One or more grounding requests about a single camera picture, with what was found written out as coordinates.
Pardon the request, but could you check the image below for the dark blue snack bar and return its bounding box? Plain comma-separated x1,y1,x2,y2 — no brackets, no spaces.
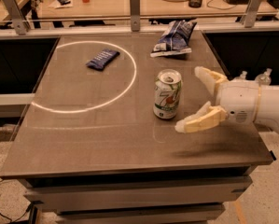
86,49,120,71

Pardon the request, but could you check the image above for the black floor cable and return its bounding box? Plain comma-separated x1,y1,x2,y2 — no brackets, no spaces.
0,179,35,224

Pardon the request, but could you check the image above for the black mesh pen cup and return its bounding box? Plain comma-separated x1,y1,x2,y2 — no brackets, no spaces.
188,0,202,8

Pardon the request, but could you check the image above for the black desk cable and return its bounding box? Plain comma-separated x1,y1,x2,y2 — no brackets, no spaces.
206,0,238,11

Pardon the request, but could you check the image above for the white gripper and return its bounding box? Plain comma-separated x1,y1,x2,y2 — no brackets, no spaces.
174,66,259,133

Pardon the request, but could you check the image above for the white green 7up can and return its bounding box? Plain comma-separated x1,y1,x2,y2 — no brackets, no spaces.
153,69,182,119

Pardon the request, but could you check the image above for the blue white chip bag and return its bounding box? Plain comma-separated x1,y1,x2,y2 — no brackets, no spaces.
150,21,197,57

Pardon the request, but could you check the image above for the grey metal bracket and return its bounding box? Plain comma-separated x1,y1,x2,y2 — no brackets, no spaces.
242,0,263,28
130,0,140,32
2,0,30,35

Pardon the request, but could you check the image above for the grey metal bracket middle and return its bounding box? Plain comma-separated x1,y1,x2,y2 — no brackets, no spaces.
130,0,140,32

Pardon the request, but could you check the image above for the grey metal bracket left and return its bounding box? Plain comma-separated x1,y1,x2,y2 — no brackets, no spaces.
2,0,30,35

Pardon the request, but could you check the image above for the grey metal bracket right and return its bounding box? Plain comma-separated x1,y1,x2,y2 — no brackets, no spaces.
242,0,263,28

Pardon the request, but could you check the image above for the clear plastic bottle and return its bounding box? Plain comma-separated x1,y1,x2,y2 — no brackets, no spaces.
255,68,272,85
234,71,247,80

